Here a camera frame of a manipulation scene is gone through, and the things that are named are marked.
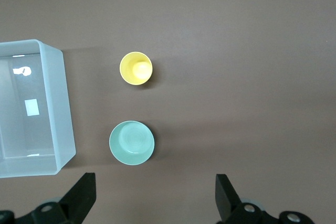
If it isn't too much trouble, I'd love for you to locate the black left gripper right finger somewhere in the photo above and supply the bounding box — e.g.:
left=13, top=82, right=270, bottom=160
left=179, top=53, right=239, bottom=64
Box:
left=215, top=173, right=316, bottom=224

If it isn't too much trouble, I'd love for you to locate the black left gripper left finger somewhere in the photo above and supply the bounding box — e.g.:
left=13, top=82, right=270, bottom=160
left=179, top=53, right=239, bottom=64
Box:
left=0, top=172, right=97, bottom=224

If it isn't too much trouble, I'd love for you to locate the yellow plastic cup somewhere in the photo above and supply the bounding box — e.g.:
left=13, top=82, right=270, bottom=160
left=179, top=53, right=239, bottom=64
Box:
left=119, top=51, right=153, bottom=86

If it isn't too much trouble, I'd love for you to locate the translucent plastic bin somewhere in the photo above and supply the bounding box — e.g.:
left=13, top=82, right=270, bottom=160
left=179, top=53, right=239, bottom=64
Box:
left=0, top=39, right=77, bottom=179

